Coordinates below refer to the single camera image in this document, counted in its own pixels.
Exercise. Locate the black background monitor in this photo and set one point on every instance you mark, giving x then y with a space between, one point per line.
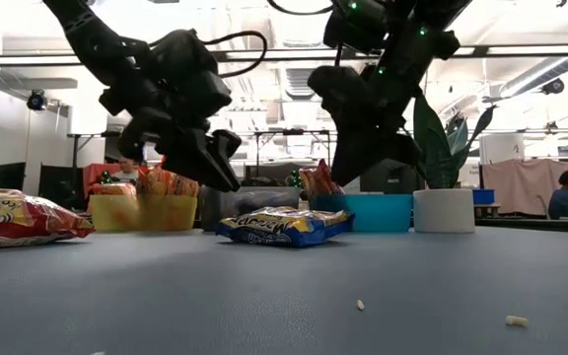
59 185
10 175
397 180

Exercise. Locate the small white noodle crumb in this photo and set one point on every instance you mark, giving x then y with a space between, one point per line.
360 305

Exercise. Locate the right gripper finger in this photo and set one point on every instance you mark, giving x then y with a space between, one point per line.
402 150
355 153

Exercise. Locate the blue Maruchan noodle packet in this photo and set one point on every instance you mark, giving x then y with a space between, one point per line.
284 229

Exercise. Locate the black background desk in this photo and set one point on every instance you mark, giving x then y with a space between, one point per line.
535 226

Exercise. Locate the grey plastic bin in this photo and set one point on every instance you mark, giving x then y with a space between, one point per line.
249 202

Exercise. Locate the silver ventilation duct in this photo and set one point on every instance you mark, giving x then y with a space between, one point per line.
304 81

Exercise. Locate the white plant pot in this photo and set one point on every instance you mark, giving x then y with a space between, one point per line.
444 209

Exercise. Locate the wide black background screen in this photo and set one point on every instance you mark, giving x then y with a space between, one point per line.
269 175

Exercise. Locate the black metal frame stand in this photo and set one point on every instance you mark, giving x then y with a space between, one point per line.
289 131
75 163

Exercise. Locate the blue storage crate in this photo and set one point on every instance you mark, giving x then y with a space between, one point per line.
483 196

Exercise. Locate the black hanging spotlight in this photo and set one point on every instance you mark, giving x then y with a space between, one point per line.
36 100
553 86

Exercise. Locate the yellow plastic bin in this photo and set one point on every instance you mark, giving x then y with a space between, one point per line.
141 214

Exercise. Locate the blue plastic bin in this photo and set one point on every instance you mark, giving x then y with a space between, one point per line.
377 212

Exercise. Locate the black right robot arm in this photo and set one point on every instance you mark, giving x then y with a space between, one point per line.
427 44

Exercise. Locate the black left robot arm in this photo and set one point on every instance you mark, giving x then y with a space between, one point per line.
92 39

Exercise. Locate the ceiling light strip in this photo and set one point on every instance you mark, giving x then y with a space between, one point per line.
540 49
289 53
27 59
464 50

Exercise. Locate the orange cloth cover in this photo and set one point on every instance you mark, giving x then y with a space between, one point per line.
97 172

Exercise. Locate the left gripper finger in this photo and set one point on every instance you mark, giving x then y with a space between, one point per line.
141 135
205 158

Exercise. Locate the pink cloth cover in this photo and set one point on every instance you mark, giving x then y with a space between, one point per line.
516 185

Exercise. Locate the green snake plant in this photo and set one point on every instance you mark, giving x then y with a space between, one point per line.
434 148

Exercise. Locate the large white noodle crumb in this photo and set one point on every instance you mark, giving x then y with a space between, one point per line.
517 321

